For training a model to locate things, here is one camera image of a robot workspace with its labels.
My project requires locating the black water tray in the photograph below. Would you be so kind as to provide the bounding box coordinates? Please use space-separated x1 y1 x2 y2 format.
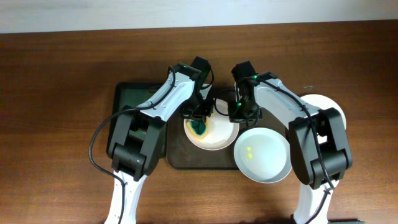
106 82 167 159

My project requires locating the green and yellow sponge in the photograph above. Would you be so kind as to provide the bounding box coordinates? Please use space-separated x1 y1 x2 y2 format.
186 119 208 139

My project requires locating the light blue plate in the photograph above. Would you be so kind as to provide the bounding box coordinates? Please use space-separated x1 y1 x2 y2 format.
233 128 292 184

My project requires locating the white plate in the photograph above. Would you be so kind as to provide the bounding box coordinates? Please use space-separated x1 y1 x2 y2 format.
300 94 347 129

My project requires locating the brown serving tray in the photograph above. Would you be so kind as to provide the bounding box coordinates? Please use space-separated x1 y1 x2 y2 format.
165 86 287 170

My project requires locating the pink plate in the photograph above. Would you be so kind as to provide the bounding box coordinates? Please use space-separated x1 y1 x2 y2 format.
183 99 239 151

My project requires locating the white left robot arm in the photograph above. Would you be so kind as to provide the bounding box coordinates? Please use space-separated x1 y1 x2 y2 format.
106 58 213 223

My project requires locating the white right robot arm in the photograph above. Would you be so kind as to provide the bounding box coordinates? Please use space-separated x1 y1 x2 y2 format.
228 72 353 223

